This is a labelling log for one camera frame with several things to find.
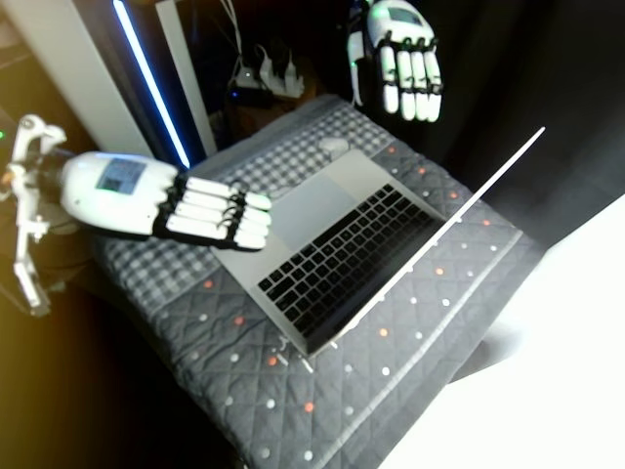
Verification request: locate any silver laptop with black keyboard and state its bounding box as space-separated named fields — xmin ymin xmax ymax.
xmin=210 ymin=126 xmax=547 ymax=358

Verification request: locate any black box with blue light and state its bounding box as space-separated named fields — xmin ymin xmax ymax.
xmin=227 ymin=85 xmax=275 ymax=107

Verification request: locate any white power strip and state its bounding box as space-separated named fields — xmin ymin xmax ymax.
xmin=257 ymin=44 xmax=307 ymax=98

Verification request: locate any white upright panel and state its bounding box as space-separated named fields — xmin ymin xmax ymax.
xmin=154 ymin=0 xmax=219 ymax=158

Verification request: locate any white upright column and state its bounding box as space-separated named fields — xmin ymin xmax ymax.
xmin=0 ymin=0 xmax=153 ymax=160

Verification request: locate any white power adapter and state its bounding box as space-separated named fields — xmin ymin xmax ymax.
xmin=232 ymin=66 xmax=261 ymax=90

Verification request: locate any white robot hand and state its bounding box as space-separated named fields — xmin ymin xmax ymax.
xmin=347 ymin=0 xmax=444 ymax=123
xmin=58 ymin=150 xmax=273 ymax=253

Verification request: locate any grey quilt with dots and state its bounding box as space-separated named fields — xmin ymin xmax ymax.
xmin=92 ymin=94 xmax=538 ymax=469

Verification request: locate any blue light strip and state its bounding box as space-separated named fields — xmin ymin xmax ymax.
xmin=111 ymin=0 xmax=191 ymax=170

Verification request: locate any white cable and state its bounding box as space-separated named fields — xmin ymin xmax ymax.
xmin=218 ymin=0 xmax=246 ymax=69

